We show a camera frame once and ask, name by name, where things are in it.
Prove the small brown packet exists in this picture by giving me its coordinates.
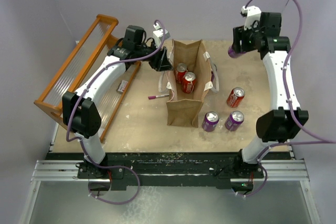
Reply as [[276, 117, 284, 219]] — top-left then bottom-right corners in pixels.
[[117, 80, 128, 94]]

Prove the red cola can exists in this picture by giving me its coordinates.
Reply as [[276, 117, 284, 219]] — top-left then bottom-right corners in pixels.
[[182, 72, 196, 93], [227, 87, 245, 108], [175, 63, 187, 84]]

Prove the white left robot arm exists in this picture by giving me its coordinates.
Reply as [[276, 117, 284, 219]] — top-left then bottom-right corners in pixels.
[[62, 20, 173, 178]]

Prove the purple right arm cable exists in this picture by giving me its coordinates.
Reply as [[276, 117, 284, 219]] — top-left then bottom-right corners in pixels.
[[244, 0, 336, 198]]

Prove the orange wooden framed tray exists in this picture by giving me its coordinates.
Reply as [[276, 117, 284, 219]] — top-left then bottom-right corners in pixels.
[[34, 14, 141, 142]]

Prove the brown canvas tote bag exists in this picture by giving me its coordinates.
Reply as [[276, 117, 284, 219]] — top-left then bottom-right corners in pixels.
[[159, 40, 219, 128]]

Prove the small purple marker pen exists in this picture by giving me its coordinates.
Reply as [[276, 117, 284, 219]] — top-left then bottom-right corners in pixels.
[[148, 94, 169, 100]]

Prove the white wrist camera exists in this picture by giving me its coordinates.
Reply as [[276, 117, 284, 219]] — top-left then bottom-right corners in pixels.
[[240, 6, 261, 30], [153, 24, 171, 48]]

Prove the aluminium front rail frame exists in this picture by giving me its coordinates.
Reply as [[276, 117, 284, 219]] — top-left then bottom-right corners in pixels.
[[19, 153, 321, 223]]

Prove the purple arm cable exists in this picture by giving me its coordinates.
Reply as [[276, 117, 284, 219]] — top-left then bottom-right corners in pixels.
[[244, 0, 336, 198], [65, 19, 166, 205]]

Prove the purple soda can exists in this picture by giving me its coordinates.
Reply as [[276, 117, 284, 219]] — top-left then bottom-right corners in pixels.
[[211, 70, 215, 83], [227, 46, 243, 58], [202, 111, 219, 132], [225, 111, 244, 131]]

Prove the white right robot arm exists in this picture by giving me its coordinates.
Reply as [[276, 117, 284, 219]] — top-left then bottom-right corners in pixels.
[[228, 8, 309, 177]]

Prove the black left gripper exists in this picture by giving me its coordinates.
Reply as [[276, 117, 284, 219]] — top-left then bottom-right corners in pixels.
[[135, 40, 173, 72]]

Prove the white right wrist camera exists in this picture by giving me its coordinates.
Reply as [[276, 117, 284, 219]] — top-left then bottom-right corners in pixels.
[[240, 6, 261, 30]]

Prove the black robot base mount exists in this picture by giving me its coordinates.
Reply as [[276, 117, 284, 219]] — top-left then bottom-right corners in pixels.
[[46, 152, 292, 192]]

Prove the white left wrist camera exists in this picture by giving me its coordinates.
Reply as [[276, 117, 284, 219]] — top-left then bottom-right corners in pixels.
[[153, 24, 171, 48]]

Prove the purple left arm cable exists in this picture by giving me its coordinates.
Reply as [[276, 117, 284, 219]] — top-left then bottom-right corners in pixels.
[[65, 19, 166, 205]]

